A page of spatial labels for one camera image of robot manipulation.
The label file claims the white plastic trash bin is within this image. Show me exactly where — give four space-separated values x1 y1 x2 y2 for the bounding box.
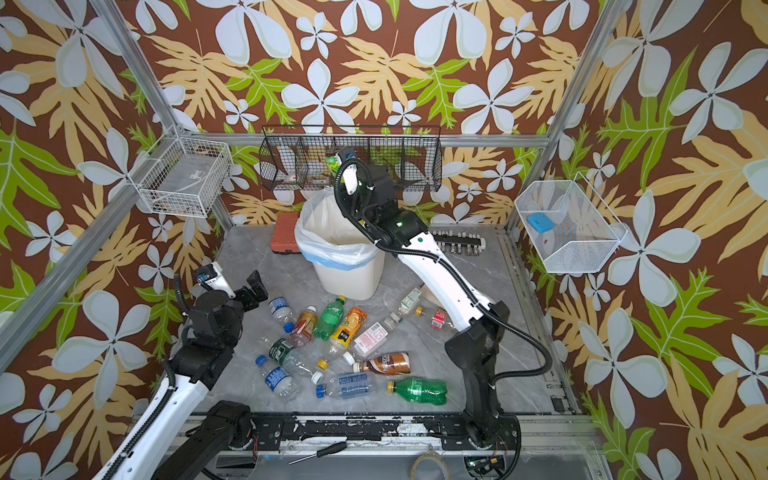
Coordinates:
302 191 386 302

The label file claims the white wire basket left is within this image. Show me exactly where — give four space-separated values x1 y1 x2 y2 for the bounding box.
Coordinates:
132 136 233 218

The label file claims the socket set on rail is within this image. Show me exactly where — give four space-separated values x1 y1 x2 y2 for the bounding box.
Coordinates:
431 230 487 256

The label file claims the small red label bottle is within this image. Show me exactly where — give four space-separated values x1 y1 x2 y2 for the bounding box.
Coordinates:
415 307 451 331

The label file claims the blue label water bottle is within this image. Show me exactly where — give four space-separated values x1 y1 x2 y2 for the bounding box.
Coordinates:
255 355 301 402
315 373 376 400

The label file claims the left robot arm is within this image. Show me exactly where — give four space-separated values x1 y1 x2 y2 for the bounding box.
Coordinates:
96 262 268 479

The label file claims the brown coffee drink bottle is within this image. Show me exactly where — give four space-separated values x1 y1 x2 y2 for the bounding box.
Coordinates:
353 352 411 376

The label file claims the clear blue cap bottle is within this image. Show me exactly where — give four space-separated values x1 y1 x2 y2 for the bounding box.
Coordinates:
269 296 296 333

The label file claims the red plastic tool case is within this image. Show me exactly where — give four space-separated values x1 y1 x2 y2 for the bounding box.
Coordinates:
270 212 300 255

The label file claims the red yellow label tea bottle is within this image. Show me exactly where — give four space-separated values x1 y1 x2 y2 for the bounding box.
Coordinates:
290 305 318 347

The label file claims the black wire wall basket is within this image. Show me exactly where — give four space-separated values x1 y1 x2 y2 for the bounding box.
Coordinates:
257 125 443 191

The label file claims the blue object in basket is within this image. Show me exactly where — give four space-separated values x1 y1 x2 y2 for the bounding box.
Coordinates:
527 212 555 234

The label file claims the large green bottle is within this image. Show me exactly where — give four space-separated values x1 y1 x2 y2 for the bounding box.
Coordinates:
325 154 342 176

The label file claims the tape roll front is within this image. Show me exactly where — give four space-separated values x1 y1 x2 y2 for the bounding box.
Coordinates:
409 453 451 480

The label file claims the white mesh basket right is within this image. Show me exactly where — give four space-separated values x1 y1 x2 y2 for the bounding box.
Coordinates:
515 175 628 275

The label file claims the blue label water bottle front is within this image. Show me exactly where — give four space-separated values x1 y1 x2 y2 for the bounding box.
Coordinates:
315 373 376 400

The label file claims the small green soda bottle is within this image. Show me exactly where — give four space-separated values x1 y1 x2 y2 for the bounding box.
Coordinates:
314 296 347 341

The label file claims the green soda bottle front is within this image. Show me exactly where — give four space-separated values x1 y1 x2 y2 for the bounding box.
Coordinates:
386 377 448 406

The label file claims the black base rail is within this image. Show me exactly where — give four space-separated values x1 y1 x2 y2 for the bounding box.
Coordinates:
251 412 522 452

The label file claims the orange label juice bottle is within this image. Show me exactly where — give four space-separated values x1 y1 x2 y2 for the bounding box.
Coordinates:
326 307 368 360

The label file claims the dark green label water bottle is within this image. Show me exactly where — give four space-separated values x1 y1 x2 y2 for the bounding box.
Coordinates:
267 337 325 385

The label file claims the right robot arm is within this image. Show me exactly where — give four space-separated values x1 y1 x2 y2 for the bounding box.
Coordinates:
333 147 553 448

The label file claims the pink label clear bottle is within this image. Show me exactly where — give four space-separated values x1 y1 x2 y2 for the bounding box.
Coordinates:
351 312 402 360

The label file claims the clear bottle green white label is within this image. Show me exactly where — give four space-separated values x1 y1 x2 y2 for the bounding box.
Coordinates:
398 287 422 317

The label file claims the black handle screwdriver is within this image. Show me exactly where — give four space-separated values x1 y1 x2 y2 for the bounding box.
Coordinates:
289 441 348 465

